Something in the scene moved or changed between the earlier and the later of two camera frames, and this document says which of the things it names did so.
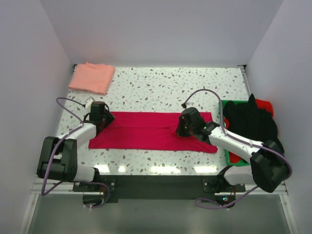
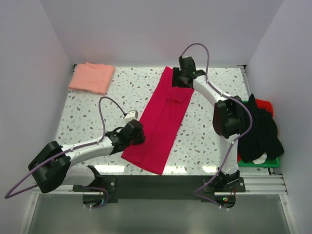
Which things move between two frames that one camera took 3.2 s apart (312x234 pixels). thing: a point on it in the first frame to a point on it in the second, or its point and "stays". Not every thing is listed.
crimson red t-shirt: x=177 y=131 to x=148 y=146
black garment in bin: x=246 y=120 stays
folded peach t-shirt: x=93 y=78 stays
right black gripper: x=179 y=131 to x=176 y=71
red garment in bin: x=261 y=104 stays
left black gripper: x=109 y=118 to x=141 y=139
